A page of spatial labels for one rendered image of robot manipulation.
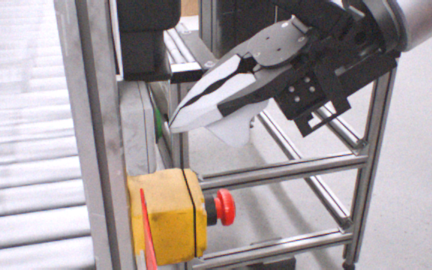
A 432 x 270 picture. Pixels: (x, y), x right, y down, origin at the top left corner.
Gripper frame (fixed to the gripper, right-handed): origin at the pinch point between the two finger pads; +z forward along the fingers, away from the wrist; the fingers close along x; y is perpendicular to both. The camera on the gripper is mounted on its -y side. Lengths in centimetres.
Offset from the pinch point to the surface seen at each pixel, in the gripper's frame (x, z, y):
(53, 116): 45, 25, 11
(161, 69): 2.9, -1.0, -3.4
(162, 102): 105, 16, 49
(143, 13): 1.0, -2.6, -9.2
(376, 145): 62, -31, 75
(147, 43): 2.0, -1.4, -6.6
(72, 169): 26.3, 21.7, 12.1
